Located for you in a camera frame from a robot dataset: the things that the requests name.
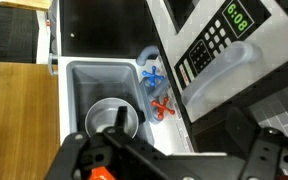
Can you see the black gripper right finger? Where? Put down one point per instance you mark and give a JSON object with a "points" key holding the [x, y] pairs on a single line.
{"points": [[267, 153]]}

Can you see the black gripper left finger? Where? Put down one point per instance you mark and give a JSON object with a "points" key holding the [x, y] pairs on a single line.
{"points": [[84, 156]]}

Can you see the toy microwave oven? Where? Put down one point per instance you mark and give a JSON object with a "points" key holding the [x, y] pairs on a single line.
{"points": [[277, 36]]}

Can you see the orange plastic bowl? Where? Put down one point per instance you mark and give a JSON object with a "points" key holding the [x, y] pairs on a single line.
{"points": [[100, 174]]}

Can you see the grey metal toy pot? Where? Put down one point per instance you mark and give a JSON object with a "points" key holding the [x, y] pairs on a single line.
{"points": [[99, 113]]}

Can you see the brown wooden table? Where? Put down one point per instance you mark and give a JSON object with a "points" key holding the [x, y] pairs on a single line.
{"points": [[20, 120]]}

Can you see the grey toy sink basin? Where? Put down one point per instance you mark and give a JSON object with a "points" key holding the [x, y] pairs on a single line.
{"points": [[100, 80]]}

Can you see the red tap knob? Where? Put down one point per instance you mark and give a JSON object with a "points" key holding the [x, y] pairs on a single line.
{"points": [[163, 108]]}

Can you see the blue tap knob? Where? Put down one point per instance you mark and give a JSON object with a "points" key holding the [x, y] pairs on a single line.
{"points": [[153, 76]]}

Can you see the grey toy faucet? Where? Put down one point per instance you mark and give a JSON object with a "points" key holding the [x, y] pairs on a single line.
{"points": [[147, 53]]}

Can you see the toy kitchen unit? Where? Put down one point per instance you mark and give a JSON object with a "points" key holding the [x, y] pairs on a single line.
{"points": [[100, 30]]}

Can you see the light wooden desk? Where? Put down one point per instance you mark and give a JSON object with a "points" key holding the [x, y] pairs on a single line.
{"points": [[24, 4]]}

